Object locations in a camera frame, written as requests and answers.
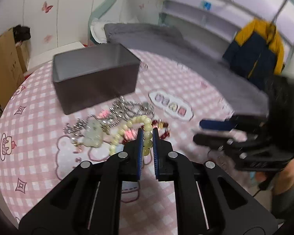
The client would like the pale green bead bracelet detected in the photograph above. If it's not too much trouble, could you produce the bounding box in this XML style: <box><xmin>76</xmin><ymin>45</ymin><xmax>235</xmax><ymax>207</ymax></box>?
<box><xmin>109</xmin><ymin>115</ymin><xmax>154</xmax><ymax>157</ymax></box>

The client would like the silver ball chain necklace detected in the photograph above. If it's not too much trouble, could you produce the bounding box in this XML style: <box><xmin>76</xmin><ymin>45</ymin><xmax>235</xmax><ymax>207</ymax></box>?
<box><xmin>63</xmin><ymin>96</ymin><xmax>156</xmax><ymax>136</ymax></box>

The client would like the jade pendant necklace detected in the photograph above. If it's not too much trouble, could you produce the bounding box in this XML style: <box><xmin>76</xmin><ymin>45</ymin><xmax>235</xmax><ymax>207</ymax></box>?
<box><xmin>70</xmin><ymin>116</ymin><xmax>111</xmax><ymax>152</ymax></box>

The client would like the pink bear charm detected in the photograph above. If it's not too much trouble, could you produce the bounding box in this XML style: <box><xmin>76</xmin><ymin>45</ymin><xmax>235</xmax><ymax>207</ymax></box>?
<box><xmin>97</xmin><ymin>110</ymin><xmax>110</xmax><ymax>119</ymax></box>

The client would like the person right hand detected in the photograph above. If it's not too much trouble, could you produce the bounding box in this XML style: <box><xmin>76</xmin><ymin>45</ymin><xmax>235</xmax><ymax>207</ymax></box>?
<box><xmin>254</xmin><ymin>159</ymin><xmax>294</xmax><ymax>196</ymax></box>

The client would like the yellow navy jacket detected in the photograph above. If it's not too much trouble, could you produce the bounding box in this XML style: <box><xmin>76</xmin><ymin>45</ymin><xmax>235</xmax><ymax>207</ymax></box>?
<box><xmin>222</xmin><ymin>19</ymin><xmax>284</xmax><ymax>90</ymax></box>

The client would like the grey metal tin box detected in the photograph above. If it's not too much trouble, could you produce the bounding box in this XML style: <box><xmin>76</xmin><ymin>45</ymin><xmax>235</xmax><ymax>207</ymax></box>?
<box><xmin>52</xmin><ymin>43</ymin><xmax>141</xmax><ymax>115</ymax></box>

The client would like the pink checkered tablecloth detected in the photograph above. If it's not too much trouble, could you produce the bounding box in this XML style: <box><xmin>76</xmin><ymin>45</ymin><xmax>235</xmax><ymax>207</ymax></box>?
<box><xmin>0</xmin><ymin>50</ymin><xmax>251</xmax><ymax>234</ymax></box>

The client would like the blue box on shelf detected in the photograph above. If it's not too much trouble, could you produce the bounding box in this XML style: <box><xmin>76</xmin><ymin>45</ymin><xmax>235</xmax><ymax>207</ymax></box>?
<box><xmin>202</xmin><ymin>1</ymin><xmax>211</xmax><ymax>11</ymax></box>

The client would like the white pillow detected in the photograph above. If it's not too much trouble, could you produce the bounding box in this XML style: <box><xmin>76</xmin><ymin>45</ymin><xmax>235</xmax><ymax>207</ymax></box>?
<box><xmin>90</xmin><ymin>20</ymin><xmax>110</xmax><ymax>43</ymax></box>

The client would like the large cardboard box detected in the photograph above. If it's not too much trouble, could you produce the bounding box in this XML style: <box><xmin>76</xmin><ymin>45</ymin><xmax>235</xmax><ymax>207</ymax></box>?
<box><xmin>0</xmin><ymin>29</ymin><xmax>25</xmax><ymax>117</ymax></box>

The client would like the black bag on box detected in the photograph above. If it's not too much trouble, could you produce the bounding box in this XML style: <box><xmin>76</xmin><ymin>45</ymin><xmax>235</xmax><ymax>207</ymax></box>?
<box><xmin>13</xmin><ymin>24</ymin><xmax>31</xmax><ymax>43</ymax></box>

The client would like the purple wall shelf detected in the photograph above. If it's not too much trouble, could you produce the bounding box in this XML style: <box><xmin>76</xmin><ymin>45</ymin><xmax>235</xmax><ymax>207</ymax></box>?
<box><xmin>159</xmin><ymin>0</ymin><xmax>294</xmax><ymax>54</ymax></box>

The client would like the mint bunk bed frame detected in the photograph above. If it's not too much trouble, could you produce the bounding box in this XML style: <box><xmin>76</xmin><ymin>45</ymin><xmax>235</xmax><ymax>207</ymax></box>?
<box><xmin>87</xmin><ymin>0</ymin><xmax>117</xmax><ymax>46</ymax></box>

